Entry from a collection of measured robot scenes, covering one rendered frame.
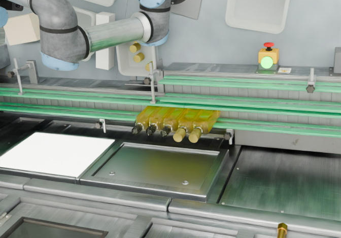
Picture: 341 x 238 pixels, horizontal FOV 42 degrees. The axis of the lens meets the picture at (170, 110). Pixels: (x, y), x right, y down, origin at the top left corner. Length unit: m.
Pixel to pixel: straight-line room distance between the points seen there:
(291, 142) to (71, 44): 0.92
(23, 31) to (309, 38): 1.25
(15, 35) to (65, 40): 0.81
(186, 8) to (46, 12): 0.66
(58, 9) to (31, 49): 0.90
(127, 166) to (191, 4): 0.69
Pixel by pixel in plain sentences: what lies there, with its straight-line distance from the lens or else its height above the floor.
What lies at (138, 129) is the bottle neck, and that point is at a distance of 1.65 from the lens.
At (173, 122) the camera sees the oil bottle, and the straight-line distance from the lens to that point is 1.64.
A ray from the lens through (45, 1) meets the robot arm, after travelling 1.41.
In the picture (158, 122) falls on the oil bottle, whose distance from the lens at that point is 1.66.
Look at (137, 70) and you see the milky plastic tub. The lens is 1.95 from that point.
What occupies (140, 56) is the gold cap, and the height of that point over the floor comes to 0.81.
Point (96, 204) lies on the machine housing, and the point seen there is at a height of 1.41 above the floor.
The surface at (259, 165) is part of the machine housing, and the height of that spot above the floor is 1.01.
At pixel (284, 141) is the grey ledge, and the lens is 1.81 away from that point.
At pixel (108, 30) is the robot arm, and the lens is 1.54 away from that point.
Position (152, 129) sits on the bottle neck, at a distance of 1.63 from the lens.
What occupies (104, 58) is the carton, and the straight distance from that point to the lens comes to 1.99.
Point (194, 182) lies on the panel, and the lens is 1.55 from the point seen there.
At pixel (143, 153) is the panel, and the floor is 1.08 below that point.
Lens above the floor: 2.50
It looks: 60 degrees down
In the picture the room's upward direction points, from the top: 138 degrees counter-clockwise
